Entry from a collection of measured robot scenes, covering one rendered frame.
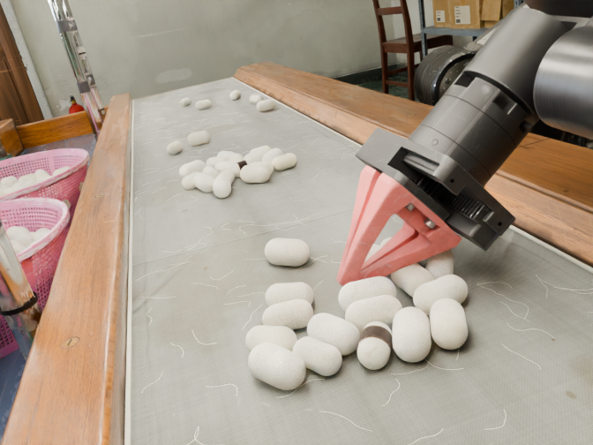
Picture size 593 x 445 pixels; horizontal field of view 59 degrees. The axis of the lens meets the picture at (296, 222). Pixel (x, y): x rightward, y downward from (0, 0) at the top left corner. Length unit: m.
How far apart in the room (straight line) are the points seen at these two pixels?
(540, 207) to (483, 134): 0.12
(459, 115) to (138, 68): 4.86
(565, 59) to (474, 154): 0.07
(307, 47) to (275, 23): 0.37
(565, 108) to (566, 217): 0.12
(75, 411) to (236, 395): 0.08
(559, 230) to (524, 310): 0.09
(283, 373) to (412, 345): 0.07
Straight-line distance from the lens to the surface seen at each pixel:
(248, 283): 0.41
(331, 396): 0.29
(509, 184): 0.47
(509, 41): 0.36
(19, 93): 5.26
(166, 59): 5.13
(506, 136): 0.34
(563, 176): 0.47
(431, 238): 0.35
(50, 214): 0.69
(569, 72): 0.31
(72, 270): 0.47
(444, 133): 0.33
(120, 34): 5.13
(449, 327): 0.30
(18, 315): 0.43
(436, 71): 0.97
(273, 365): 0.29
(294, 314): 0.34
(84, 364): 0.34
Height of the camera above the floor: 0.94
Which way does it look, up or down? 23 degrees down
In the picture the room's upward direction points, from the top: 11 degrees counter-clockwise
